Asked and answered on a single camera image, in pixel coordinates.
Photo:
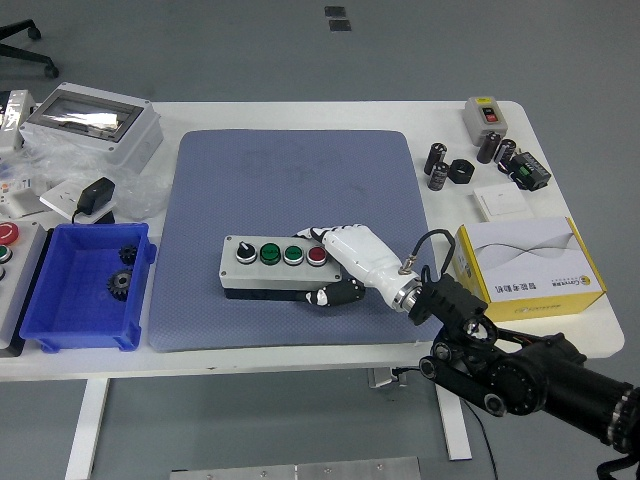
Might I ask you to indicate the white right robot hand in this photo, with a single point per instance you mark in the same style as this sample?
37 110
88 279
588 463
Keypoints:
365 255

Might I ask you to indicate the grey four-button control box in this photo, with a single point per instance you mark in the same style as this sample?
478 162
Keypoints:
240 277

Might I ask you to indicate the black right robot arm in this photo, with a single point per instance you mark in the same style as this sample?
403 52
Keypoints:
550 385

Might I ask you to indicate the grey emergency-stop button station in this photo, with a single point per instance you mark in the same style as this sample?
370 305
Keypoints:
25 280

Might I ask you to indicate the black cylindrical capacitor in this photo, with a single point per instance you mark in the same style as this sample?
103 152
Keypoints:
438 176
505 152
488 146
435 159

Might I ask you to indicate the black hexagonal nut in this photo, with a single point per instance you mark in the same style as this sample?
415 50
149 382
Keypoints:
452 172

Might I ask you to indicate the blue-grey table mat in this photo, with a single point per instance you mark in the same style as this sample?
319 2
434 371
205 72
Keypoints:
225 190

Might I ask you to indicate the yellow and white cardboard box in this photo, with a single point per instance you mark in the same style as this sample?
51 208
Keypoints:
530 260

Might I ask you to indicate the black module with green terminal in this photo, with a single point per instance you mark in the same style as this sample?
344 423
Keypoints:
530 171

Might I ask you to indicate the white table leg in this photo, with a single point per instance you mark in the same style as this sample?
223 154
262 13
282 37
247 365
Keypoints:
86 430
456 435

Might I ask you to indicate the silver metal plate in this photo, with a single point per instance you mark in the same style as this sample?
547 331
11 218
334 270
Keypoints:
295 471

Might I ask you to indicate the dark floor plate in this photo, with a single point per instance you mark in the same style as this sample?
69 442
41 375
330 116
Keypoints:
339 25
335 11

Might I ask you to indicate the clear plastic bag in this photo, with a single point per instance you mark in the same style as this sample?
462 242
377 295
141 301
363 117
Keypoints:
140 195

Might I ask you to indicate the small black bevel gear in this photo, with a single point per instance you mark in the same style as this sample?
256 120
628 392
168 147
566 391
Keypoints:
129 255

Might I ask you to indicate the large black bevel gear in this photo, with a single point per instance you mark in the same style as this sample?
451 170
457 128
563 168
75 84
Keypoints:
120 284

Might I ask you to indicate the black power adapter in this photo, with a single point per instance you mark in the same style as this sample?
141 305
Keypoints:
97 195

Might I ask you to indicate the blue plastic bin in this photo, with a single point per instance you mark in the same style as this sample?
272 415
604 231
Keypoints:
65 300

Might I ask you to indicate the small white packaging box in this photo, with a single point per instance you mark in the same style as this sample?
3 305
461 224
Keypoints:
22 200

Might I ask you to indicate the white electrical device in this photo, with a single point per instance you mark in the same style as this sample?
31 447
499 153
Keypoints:
12 125

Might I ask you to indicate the black office chair base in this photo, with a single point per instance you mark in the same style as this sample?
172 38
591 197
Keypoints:
30 57

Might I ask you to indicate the grey under-table bracket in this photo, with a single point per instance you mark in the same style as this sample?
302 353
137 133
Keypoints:
382 378

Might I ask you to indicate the white wall switch plate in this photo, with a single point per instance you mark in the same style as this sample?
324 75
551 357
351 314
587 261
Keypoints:
502 202

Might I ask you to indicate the grey red-black push-button switch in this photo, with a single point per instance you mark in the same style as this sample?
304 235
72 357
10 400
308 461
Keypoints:
487 120

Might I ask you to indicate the grey enclosure with clear lid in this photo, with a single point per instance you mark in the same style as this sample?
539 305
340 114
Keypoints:
135 145

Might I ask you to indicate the white wall socket plate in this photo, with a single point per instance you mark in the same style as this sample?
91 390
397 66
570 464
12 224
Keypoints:
57 197

